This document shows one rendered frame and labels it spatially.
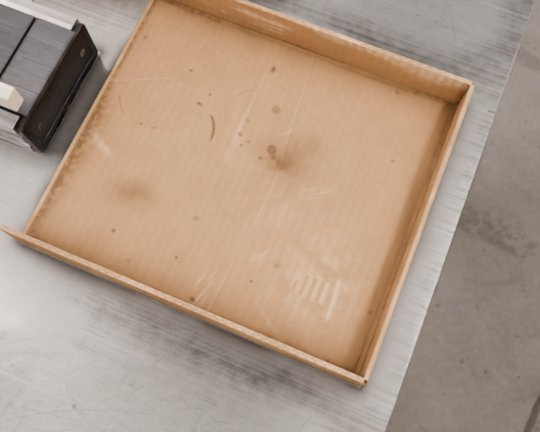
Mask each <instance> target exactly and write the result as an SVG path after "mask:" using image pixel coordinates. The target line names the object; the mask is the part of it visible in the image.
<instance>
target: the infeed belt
mask: <svg viewBox="0 0 540 432"><path fill-rule="evenodd" d="M75 36H76V33H75V32H73V31H70V30H68V29H66V28H63V27H60V26H57V25H55V24H52V23H50V22H48V21H43V20H41V19H39V18H37V19H35V17H34V16H31V15H28V14H25V13H23V12H20V11H18V10H16V9H12V8H10V7H7V6H4V5H2V4H0V82H2V83H4V84H6V85H9V86H12V87H14V88H15V90H16V91H17V92H18V93H19V94H20V96H22V98H24V100H23V102H22V104H21V106H20V108H19V110H18V111H12V110H10V109H8V108H6V107H3V106H1V105H0V108H1V109H3V110H6V111H9V112H11V113H14V114H16V115H18V116H20V117H27V118H29V116H30V115H31V113H32V111H33V109H34V107H35V106H36V104H37V103H38V101H39V99H40V97H41V95H42V94H43V92H44V90H45V89H46V87H47V85H48V84H49V82H50V80H51V78H52V76H53V75H54V73H55V72H56V70H57V68H58V66H59V64H60V62H62V60H63V57H64V56H65V54H66V52H67V51H68V49H69V47H70V46H71V44H72V42H73V40H74V39H75Z"/></svg>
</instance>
